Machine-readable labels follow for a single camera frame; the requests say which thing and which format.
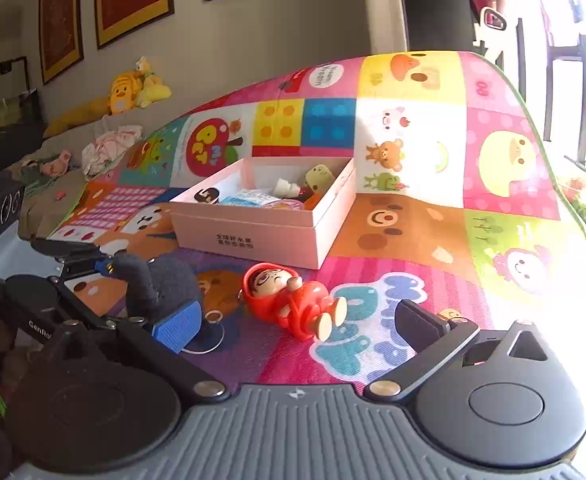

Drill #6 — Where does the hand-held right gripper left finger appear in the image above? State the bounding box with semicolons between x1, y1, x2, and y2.
48;299;228;402

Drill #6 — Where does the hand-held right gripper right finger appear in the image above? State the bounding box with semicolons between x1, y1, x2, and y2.
365;299;550;402

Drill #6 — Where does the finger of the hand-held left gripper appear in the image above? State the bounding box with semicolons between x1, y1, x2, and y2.
30;237;116;278

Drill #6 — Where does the black plush toy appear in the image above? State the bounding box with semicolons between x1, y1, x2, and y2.
113;252;205;321

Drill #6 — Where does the pink cardboard box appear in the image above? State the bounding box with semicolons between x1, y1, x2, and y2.
169;156;358;271

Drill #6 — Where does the red doll figure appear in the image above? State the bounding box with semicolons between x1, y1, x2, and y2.
242;262;348;343

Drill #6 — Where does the blue tissue packet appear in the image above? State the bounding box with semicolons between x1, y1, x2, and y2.
220;189;284;207

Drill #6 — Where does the yellow scalloped toy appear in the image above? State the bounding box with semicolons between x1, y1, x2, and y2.
304;164;336;196

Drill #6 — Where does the dark blue round disc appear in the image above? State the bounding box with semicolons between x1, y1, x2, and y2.
180;310;225;357

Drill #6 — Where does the small pink garment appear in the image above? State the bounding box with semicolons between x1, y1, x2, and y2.
39;150;74;177

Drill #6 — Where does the pile of light clothes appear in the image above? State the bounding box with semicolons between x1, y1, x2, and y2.
82;125;144;178

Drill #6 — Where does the colourful cartoon play mat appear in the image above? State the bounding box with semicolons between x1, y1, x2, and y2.
46;50;586;396

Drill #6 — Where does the dark furniture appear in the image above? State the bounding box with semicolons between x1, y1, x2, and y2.
0;57;44;178

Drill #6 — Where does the yellow long pillow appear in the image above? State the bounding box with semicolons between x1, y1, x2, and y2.
43;97;113;138

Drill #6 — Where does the orange tiger plush toy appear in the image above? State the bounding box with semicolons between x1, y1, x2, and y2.
109;72;145;115

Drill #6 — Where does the yellow plush toy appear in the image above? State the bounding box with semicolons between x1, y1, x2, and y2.
136;57;172;108

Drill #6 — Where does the black window frame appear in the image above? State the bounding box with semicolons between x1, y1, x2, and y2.
515;15;586;161

